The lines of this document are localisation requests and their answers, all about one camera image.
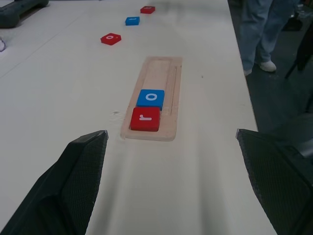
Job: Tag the blue letter o block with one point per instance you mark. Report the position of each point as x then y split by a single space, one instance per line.
150 97

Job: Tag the red letter b block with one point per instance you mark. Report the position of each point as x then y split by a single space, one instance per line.
147 9

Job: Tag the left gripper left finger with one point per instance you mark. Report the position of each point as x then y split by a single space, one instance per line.
66 186

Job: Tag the dark grey plastic platform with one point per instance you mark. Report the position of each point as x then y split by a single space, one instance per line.
14 12

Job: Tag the black chair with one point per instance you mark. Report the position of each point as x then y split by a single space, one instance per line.
305 49

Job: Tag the red letter o block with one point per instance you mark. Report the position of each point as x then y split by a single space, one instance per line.
110 38

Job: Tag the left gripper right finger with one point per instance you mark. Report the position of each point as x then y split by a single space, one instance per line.
281 186

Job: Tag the clear plastic object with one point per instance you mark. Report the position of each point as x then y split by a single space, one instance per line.
1 44

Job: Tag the blue letter t block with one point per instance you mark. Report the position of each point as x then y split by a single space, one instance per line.
132 21

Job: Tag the person in blue jeans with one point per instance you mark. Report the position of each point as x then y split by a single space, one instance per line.
254 29

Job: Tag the wooden letter tray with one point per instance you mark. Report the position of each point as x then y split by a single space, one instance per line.
175 117

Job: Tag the red letter r block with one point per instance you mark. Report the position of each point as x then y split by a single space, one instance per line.
145 119

